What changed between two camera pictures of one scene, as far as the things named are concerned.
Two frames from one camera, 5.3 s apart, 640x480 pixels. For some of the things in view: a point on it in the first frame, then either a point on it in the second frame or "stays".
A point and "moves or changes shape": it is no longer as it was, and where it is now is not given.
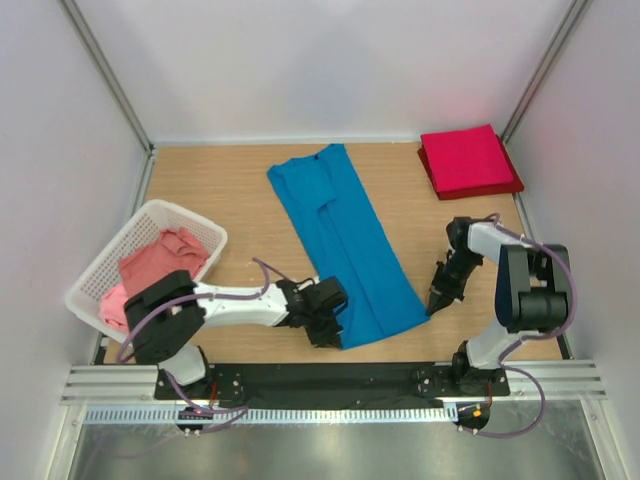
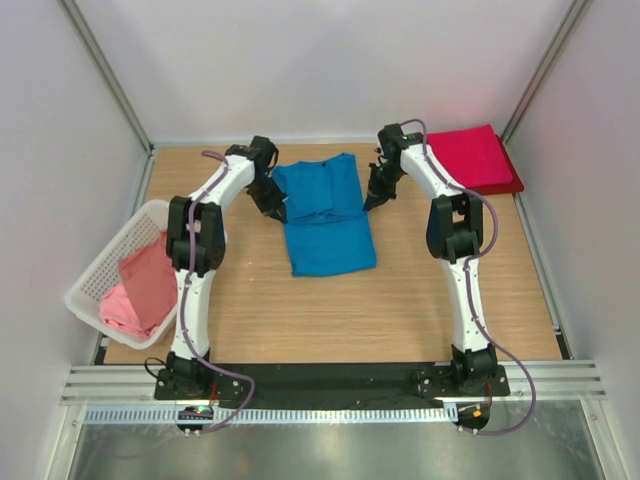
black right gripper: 442,296 to 377,195
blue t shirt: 327,202 moves or changes shape
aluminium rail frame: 534,380 stays
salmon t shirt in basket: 178,251 stays
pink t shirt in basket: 112,310 stays
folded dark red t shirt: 515,186 stays
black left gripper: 329,336 to 275,207
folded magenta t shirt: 466,158 stays
